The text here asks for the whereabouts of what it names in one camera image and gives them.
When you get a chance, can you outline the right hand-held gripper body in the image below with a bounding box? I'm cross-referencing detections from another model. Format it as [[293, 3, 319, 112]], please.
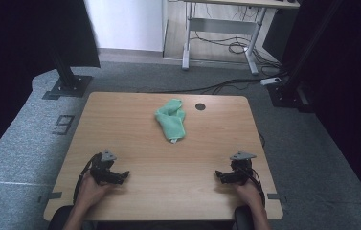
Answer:
[[229, 150, 258, 186]]

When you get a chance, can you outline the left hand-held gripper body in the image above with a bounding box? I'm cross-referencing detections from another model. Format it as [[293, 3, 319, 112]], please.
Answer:
[[89, 149, 119, 186]]

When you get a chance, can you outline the green cloth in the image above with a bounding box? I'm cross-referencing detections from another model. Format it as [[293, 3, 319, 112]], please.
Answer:
[[154, 98, 188, 145]]

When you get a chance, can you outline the person's right hand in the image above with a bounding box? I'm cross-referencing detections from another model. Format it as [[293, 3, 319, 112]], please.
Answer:
[[233, 179, 264, 209]]

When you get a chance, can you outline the person's left hand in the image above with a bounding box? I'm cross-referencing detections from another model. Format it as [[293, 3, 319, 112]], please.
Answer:
[[77, 172, 115, 209]]

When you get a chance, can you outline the black chair armrest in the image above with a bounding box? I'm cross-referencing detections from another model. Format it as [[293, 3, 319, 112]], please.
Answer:
[[47, 204, 75, 230], [233, 204, 257, 230]]

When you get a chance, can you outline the black metal stand with base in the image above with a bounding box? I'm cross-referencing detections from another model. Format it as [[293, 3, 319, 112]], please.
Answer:
[[265, 0, 345, 113], [41, 47, 94, 101]]

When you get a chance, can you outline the white power strip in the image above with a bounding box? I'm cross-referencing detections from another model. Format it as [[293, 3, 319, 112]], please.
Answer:
[[259, 77, 283, 87]]

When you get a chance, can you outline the black curtain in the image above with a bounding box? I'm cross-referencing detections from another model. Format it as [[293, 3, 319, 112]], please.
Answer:
[[0, 0, 102, 168], [280, 0, 361, 216]]

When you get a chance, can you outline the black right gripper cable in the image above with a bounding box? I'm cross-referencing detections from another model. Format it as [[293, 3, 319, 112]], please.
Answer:
[[245, 165, 267, 209]]

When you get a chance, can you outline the black floor cable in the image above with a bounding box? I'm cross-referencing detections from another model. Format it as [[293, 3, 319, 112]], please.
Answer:
[[136, 77, 265, 96]]

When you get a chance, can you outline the tangle of black cables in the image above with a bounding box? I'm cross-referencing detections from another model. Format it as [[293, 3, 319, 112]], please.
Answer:
[[189, 30, 282, 71]]

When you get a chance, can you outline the white desk frame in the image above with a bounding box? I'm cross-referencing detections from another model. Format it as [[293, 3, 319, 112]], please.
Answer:
[[168, 0, 301, 77]]

